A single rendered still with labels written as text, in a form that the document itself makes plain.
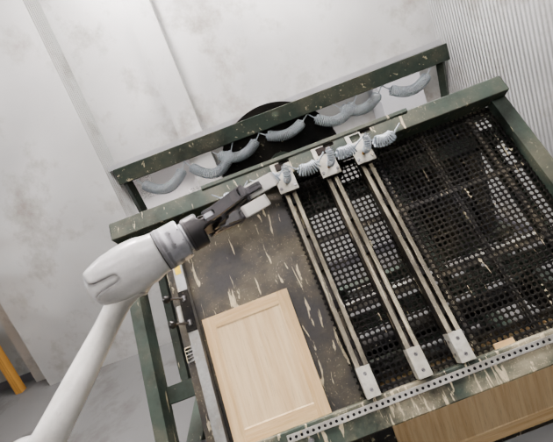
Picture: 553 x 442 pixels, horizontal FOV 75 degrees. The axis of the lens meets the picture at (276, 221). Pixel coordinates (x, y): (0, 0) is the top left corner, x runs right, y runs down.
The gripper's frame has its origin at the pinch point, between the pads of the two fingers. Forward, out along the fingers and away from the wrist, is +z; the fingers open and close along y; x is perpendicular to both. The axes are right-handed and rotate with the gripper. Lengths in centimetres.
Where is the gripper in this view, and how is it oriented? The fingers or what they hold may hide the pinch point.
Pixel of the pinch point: (267, 191)
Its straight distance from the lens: 81.3
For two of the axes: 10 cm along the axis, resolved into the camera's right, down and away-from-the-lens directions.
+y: 1.2, -2.7, -9.6
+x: -5.4, -8.3, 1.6
